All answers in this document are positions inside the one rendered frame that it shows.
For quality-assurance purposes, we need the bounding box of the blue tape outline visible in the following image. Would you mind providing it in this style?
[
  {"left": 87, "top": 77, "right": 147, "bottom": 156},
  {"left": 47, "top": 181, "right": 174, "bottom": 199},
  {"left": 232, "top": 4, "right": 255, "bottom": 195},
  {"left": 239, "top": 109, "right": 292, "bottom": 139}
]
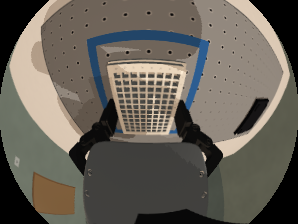
[{"left": 87, "top": 30, "right": 209, "bottom": 110}]

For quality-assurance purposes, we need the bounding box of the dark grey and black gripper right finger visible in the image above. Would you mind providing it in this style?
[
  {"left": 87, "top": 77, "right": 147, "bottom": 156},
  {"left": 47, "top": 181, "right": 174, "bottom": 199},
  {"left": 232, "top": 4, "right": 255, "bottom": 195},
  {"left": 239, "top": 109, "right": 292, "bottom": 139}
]
[{"left": 174, "top": 100, "right": 223, "bottom": 177}]

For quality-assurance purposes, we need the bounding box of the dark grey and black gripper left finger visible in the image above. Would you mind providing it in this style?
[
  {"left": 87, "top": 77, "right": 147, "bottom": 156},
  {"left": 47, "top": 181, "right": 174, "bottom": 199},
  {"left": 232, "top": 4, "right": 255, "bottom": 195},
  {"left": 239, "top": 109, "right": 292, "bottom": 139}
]
[{"left": 69, "top": 99, "right": 118, "bottom": 176}]

